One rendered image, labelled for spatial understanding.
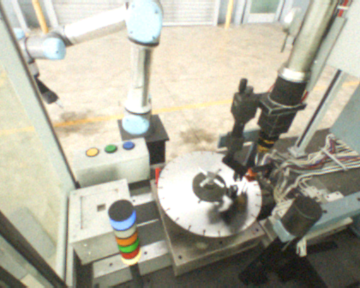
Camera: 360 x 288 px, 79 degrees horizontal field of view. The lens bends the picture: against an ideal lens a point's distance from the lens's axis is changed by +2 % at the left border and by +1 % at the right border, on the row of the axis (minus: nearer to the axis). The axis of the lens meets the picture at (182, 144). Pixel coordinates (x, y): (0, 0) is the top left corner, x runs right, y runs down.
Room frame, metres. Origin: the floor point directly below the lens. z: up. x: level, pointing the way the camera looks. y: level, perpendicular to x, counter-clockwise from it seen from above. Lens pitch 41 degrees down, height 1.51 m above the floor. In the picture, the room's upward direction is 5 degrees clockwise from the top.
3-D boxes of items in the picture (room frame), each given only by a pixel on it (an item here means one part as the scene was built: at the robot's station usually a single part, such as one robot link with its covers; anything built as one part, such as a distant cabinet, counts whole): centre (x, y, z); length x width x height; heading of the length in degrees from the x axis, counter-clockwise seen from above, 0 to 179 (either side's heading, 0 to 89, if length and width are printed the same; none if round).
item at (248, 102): (0.49, -0.15, 1.17); 0.06 x 0.05 x 0.20; 104
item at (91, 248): (0.37, 0.24, 0.82); 0.18 x 0.18 x 0.15; 23
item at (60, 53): (0.83, 0.53, 1.21); 0.11 x 0.11 x 0.08; 5
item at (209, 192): (0.44, -0.09, 0.96); 0.11 x 0.11 x 0.03
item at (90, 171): (0.62, 0.28, 0.82); 0.28 x 0.11 x 0.15; 113
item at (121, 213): (0.21, 0.10, 1.14); 0.05 x 0.04 x 0.03; 23
